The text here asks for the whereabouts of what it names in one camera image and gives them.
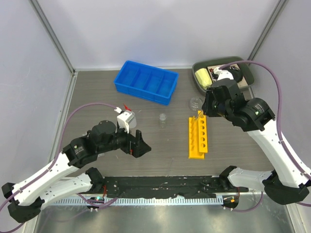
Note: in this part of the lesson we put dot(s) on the small clear glass beaker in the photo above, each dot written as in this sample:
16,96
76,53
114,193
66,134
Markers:
162,120

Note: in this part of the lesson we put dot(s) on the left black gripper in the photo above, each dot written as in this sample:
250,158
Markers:
134,145

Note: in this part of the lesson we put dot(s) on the clear glass test tube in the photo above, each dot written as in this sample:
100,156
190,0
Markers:
200,115

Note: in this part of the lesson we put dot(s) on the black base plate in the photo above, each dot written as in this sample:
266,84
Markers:
163,187

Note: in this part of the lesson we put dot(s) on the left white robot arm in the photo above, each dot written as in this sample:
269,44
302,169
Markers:
29,197

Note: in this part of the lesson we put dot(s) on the blue divided plastic bin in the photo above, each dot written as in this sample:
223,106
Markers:
146,82

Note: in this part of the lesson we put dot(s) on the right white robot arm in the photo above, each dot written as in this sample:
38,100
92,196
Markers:
285,184

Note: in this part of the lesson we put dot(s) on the pale yellow cup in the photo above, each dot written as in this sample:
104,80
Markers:
203,78

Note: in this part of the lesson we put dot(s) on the grey plastic tray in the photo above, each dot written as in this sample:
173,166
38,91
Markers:
222,61

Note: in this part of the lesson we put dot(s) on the clear glass flask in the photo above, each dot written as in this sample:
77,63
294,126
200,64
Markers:
195,104

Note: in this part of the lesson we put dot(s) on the black round pouch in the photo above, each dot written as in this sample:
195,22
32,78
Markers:
236,73

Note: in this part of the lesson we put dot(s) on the yellow test tube rack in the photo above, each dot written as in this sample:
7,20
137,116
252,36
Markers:
198,138

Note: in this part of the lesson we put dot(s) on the floral patterned card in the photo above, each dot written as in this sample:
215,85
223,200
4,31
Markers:
242,84

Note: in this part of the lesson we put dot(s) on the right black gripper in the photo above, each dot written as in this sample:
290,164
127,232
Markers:
206,107

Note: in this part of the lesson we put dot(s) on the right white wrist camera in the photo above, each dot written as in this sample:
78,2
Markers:
219,74

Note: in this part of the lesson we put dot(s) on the slotted cable duct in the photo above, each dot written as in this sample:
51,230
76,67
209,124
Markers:
179,200

